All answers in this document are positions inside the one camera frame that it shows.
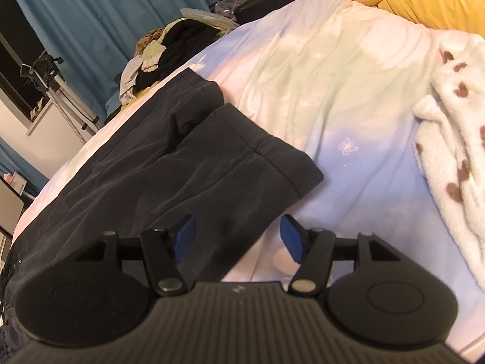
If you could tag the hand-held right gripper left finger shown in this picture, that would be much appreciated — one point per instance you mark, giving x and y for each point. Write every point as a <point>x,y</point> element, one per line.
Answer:
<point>183,237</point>

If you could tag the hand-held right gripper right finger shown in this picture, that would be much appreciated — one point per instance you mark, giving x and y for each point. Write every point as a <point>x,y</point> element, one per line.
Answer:
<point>293,237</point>

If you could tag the black pants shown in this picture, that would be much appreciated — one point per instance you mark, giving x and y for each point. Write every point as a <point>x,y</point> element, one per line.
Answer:
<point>159,182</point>

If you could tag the pile of clothes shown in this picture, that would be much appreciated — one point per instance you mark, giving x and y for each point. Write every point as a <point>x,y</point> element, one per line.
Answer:
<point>166,53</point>

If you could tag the pastel bed blanket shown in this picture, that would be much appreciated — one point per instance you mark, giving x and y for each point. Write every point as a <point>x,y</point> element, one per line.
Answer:
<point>341,94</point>

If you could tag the blue cloth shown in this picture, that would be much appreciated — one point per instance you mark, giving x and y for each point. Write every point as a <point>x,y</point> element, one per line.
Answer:
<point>113,103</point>

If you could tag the narrow blue curtain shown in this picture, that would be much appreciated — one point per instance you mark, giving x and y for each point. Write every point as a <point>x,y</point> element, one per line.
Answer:
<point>21,167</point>

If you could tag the white spotted fleece blanket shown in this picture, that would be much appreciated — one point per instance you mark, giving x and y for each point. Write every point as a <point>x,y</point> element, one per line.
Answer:
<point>454,151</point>

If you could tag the garment steamer stand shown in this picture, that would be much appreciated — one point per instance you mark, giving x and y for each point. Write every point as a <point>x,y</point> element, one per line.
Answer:
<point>60,94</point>

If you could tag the beige cloth on sill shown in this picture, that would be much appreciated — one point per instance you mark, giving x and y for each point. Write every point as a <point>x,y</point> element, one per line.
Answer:
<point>37,109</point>

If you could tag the dark window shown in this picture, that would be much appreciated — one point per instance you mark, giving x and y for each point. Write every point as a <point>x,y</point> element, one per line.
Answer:
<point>19,79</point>

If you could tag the wide blue curtain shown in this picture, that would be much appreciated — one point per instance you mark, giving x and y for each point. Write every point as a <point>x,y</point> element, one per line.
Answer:
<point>106,15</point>

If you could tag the clear plastic bag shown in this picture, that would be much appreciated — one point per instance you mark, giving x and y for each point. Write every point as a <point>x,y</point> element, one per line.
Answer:
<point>235,5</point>

